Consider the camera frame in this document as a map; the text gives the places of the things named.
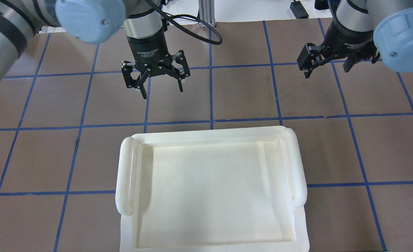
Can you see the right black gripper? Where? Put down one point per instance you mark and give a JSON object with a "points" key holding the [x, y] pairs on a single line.
{"points": [[346, 42]]}

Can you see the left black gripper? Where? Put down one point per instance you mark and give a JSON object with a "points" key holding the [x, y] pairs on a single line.
{"points": [[147, 51]]}

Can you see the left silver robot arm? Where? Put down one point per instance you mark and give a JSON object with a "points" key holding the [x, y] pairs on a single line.
{"points": [[93, 22]]}

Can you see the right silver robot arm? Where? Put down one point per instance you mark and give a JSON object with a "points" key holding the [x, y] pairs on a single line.
{"points": [[363, 30]]}

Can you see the black power adapter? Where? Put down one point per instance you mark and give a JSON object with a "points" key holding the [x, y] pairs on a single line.
{"points": [[298, 10]]}

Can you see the white plastic tray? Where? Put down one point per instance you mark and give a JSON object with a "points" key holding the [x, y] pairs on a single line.
{"points": [[225, 190]]}

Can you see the aluminium frame post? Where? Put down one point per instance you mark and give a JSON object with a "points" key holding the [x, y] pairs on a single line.
{"points": [[206, 12]]}

